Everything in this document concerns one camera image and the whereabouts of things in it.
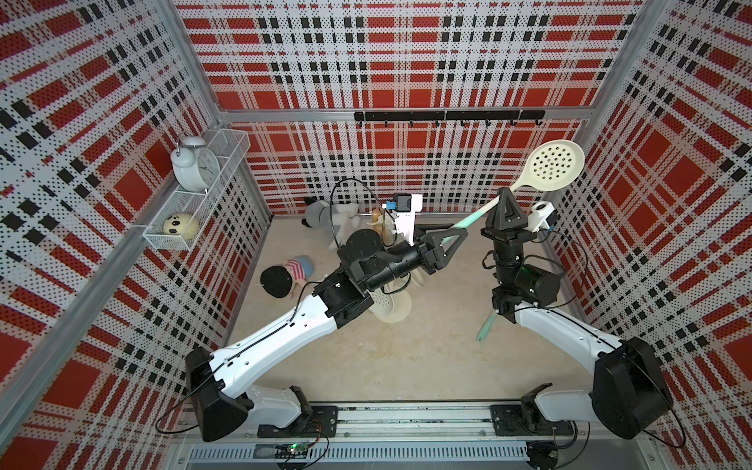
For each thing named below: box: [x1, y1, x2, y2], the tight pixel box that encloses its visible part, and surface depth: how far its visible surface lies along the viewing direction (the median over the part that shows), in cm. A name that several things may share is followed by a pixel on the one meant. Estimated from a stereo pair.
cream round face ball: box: [162, 212, 201, 240], surface depth 65 cm
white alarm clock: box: [170, 136, 222, 193], surface depth 71 cm
